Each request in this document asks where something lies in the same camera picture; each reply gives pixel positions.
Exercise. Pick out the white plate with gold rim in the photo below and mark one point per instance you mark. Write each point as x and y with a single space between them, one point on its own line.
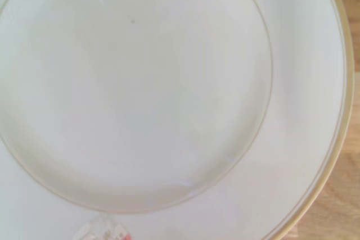
140 82

